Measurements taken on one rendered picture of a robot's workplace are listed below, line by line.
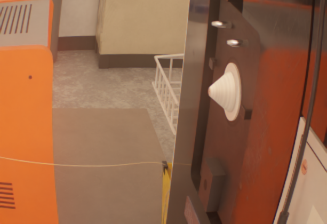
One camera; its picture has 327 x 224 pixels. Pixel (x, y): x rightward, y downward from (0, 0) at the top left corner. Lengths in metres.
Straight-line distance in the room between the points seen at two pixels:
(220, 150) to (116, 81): 3.07
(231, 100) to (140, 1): 3.17
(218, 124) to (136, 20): 3.13
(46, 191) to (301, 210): 0.72
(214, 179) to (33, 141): 0.44
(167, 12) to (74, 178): 2.53
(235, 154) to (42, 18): 0.59
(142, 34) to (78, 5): 0.55
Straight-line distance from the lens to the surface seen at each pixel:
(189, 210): 0.85
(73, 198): 1.38
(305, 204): 0.48
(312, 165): 0.47
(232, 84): 0.68
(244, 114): 0.64
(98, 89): 3.68
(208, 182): 0.74
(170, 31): 3.93
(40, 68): 1.02
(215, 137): 0.77
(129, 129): 1.70
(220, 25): 0.70
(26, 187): 1.13
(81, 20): 4.22
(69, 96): 3.59
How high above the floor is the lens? 1.48
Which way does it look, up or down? 24 degrees down
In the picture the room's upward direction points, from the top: 6 degrees clockwise
